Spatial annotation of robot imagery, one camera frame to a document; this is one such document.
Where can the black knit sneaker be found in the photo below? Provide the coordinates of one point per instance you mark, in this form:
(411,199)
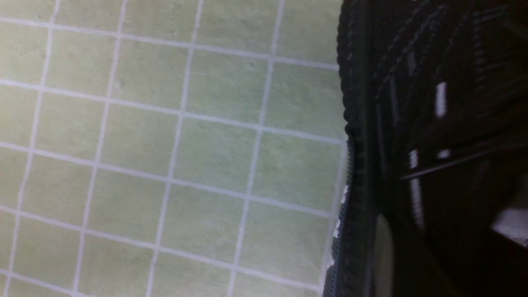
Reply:
(435,105)

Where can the green checkered tablecloth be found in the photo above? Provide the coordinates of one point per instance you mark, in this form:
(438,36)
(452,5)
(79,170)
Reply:
(169,148)

